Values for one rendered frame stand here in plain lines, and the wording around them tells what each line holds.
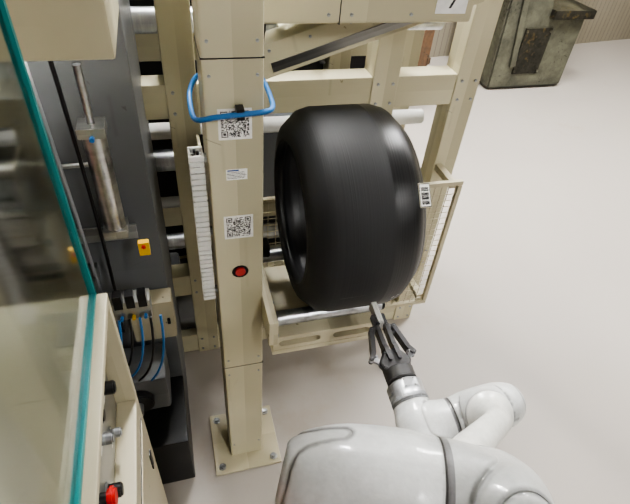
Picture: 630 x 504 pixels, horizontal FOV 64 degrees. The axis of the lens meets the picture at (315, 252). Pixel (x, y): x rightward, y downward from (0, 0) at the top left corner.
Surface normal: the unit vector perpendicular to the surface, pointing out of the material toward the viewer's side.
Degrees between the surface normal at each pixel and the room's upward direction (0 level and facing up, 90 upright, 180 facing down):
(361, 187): 43
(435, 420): 14
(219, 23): 90
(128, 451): 0
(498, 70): 90
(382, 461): 5
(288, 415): 0
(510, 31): 90
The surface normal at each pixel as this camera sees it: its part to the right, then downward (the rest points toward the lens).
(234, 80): 0.26, 0.66
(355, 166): 0.21, -0.25
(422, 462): 0.22, -0.75
